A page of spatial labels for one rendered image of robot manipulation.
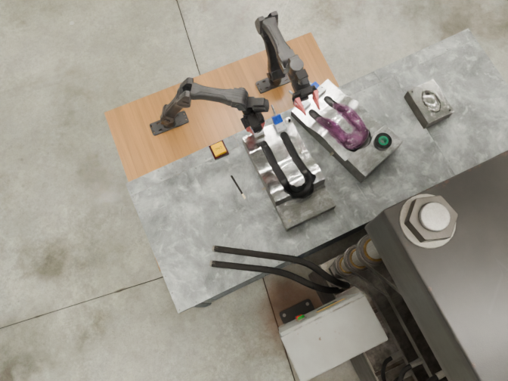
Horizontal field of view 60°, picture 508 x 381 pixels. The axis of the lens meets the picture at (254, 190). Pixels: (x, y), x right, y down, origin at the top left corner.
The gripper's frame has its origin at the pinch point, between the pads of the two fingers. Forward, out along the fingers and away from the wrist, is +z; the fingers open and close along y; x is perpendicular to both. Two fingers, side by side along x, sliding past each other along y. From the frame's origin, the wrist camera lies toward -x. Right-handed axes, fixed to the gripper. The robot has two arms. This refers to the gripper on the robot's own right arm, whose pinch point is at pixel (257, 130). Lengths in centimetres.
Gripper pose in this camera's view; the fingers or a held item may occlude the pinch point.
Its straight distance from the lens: 214.0
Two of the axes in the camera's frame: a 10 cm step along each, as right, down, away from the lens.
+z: 2.9, 5.0, 8.2
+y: 8.9, -4.5, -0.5
